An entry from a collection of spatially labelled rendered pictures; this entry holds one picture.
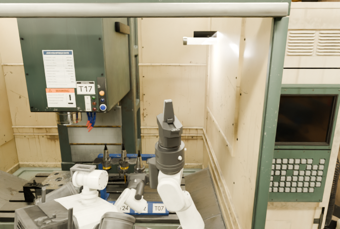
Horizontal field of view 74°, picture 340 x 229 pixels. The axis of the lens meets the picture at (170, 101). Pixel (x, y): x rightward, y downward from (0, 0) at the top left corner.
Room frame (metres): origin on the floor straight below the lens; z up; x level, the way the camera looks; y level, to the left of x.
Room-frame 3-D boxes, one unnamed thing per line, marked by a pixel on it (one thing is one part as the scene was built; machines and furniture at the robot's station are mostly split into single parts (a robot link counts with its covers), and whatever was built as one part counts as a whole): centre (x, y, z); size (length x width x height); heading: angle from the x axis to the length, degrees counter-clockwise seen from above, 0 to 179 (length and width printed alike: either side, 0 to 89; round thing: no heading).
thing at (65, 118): (1.43, 0.66, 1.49); 0.16 x 0.16 x 0.12
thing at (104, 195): (1.35, 0.45, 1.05); 0.10 x 0.05 x 0.30; 179
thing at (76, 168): (0.75, 0.31, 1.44); 0.09 x 0.06 x 0.08; 74
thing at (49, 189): (1.45, 0.74, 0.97); 0.29 x 0.23 x 0.05; 89
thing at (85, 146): (1.88, 0.66, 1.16); 0.48 x 0.05 x 0.51; 89
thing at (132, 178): (1.10, 0.18, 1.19); 0.13 x 0.12 x 0.10; 89
